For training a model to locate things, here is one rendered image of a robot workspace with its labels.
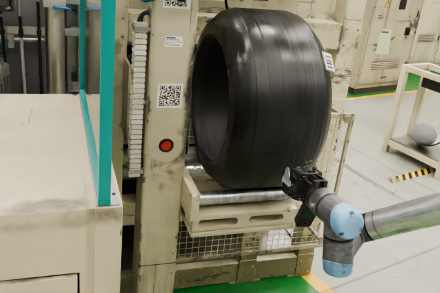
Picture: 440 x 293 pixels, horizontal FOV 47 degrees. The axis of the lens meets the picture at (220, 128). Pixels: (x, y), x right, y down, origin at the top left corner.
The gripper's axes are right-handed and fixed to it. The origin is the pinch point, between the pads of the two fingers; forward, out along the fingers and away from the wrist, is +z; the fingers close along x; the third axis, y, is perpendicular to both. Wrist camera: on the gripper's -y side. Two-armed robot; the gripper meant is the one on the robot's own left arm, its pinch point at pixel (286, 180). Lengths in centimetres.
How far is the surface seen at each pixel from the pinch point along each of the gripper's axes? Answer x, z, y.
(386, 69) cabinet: -323, 395, -24
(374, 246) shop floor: -117, 104, -90
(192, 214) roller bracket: 26.4, 7.2, -12.4
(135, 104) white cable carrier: 43.1, 15.7, 19.5
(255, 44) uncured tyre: 12.6, 2.9, 39.5
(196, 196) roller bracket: 25.8, 6.5, -6.4
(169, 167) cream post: 31.7, 17.2, -0.9
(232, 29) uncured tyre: 16.4, 11.3, 42.7
